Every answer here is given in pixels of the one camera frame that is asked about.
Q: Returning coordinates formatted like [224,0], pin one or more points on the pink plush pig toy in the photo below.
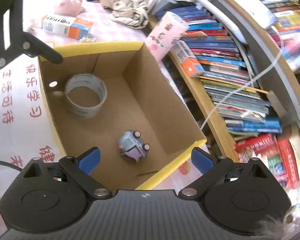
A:
[71,8]

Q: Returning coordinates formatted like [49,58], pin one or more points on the white usmile toothpaste box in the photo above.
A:
[66,26]

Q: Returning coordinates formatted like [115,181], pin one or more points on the pink sticker-covered cylinder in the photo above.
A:
[171,27]

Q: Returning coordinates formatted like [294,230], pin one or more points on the yellow cardboard box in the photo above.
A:
[139,98]

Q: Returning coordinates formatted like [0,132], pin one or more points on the white pearl bracelet bow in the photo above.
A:
[87,39]

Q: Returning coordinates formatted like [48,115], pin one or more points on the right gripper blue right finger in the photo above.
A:
[213,170]

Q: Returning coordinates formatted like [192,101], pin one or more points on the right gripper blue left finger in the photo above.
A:
[79,169]

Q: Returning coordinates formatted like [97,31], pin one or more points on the clear packing tape roll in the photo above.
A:
[85,94]

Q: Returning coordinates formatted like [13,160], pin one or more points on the orange white box on shelf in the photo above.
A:
[187,59]

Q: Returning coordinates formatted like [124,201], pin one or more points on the beige crumpled cloth bag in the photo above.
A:
[130,13]

